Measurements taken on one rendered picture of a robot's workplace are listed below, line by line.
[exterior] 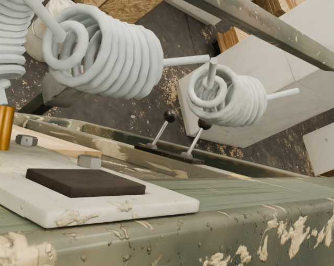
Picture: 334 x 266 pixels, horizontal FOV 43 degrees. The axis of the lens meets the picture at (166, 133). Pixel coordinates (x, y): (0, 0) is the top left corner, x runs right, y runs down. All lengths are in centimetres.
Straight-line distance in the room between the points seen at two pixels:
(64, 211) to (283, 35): 32
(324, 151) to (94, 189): 581
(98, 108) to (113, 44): 283
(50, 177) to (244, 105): 31
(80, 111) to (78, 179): 280
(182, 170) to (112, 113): 223
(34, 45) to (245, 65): 165
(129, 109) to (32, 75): 84
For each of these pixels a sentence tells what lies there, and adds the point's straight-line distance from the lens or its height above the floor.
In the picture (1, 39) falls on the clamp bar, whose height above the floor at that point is 187.
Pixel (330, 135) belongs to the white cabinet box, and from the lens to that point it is 599.
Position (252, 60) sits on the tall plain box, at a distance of 353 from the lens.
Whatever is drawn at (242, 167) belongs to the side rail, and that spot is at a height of 151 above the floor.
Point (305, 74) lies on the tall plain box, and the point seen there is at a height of 118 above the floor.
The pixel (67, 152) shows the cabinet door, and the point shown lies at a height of 130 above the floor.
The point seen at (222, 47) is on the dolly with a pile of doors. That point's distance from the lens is 492.
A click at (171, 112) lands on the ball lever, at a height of 145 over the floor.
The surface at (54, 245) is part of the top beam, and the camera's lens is 17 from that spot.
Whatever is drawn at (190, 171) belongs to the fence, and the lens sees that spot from 100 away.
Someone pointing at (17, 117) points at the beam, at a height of 90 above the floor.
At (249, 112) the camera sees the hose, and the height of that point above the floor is 187.
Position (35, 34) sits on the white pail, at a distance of 290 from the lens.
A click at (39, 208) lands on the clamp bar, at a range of 18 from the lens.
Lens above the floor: 208
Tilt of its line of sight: 35 degrees down
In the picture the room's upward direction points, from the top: 61 degrees clockwise
